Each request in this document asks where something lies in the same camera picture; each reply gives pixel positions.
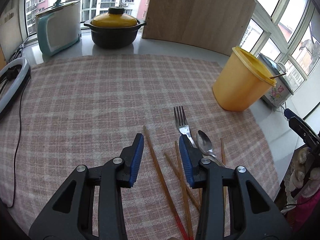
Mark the black clay pot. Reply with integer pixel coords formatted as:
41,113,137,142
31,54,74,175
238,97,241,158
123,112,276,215
84,19,147,49

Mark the pink plaid tablecloth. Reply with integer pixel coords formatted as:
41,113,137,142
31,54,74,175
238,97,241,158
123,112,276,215
0,54,280,240

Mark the wooden board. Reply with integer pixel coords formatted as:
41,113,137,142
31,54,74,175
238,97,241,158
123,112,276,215
142,0,257,57

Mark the black power cable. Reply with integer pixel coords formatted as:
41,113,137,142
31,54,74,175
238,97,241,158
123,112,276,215
6,76,32,208

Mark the white ring light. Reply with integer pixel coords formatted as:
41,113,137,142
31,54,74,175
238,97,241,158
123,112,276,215
0,57,32,120

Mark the beige cutting board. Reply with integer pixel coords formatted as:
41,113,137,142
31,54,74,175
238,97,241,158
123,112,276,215
0,11,23,64

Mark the white floral rice cooker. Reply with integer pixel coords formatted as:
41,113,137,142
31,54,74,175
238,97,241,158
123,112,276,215
257,52,294,112

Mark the yellow plastic utensil container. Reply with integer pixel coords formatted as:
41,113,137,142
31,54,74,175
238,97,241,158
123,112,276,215
212,46,277,112

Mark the yellow pot lid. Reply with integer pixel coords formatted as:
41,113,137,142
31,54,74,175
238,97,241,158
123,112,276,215
90,7,138,27

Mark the metal spoon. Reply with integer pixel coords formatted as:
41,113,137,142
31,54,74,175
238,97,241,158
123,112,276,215
196,130,225,167

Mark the pink clothing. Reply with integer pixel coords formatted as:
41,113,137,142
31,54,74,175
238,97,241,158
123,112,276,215
285,180,320,233

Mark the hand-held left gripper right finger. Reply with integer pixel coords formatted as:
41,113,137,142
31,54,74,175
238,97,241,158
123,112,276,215
179,135,293,240

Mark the white window frame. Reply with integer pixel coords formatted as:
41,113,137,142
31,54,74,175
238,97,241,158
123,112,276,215
25,0,320,110

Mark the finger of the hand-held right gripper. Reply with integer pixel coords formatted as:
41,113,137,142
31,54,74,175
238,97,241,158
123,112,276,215
284,108,320,153

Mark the red-tipped wooden chopstick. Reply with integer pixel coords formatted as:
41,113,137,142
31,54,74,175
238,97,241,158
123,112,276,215
143,126,188,240

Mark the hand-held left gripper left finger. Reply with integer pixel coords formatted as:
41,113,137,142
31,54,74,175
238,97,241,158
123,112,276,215
28,133,145,240

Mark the metal fork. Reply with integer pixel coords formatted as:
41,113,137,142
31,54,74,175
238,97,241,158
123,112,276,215
174,106,198,148

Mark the person's right hand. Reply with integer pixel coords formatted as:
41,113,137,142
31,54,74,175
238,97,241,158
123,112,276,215
291,147,314,189

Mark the white and teal cooker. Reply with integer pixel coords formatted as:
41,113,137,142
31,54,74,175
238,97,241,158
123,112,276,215
35,0,82,57

